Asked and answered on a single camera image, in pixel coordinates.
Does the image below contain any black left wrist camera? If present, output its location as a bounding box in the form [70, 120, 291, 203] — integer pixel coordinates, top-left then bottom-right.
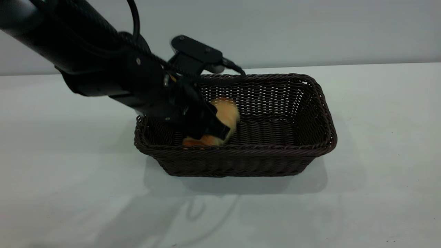
[168, 34, 225, 77]

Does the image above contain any black camera cable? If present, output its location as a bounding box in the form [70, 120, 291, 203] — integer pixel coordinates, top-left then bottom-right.
[220, 57, 246, 76]

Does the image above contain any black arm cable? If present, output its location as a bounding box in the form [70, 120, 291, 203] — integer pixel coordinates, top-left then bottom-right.
[125, 0, 141, 41]

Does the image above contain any striped orange bread roll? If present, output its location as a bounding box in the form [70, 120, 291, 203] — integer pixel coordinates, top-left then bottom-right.
[182, 98, 241, 147]

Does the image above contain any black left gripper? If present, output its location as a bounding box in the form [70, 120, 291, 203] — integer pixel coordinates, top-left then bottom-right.
[115, 52, 231, 141]

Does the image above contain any dark brown wicker basket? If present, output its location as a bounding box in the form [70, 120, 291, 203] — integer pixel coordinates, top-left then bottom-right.
[134, 73, 338, 178]

